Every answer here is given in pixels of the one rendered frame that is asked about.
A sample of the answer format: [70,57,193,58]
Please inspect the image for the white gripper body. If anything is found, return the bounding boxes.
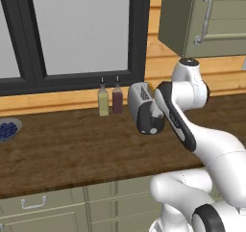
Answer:
[150,98,165,118]

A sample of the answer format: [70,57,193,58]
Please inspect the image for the silver and black toaster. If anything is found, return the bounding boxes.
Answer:
[127,81,166,136]

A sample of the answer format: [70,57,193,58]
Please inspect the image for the dark red sauce bottle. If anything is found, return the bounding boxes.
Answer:
[111,75,124,116]

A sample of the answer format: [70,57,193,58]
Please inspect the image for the pale yellow oil bottle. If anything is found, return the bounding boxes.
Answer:
[97,76,110,117]

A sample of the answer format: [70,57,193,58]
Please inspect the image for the olive green base drawer stack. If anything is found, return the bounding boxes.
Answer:
[84,175,165,232]

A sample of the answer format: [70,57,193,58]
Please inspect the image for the black framed window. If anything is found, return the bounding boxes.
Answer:
[0,0,152,97]

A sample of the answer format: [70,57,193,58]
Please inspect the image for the olive green drawer front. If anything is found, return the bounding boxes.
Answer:
[0,187,86,219]

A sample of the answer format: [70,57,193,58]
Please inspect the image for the grey bowl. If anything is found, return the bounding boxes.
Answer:
[0,116,23,143]

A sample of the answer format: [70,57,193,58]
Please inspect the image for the blue berries pile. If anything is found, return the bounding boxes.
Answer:
[0,121,18,140]

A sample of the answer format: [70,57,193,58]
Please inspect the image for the olive green base cupboard door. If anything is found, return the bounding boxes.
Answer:
[0,211,90,232]

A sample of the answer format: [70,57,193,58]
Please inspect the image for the olive green wall cupboard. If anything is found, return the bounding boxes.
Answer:
[158,0,246,59]

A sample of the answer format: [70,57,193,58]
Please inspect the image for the silver cupboard door handle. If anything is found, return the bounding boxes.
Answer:
[193,0,213,47]

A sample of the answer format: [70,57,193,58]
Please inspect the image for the silver drawer handle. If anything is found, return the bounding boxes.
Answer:
[20,194,49,211]

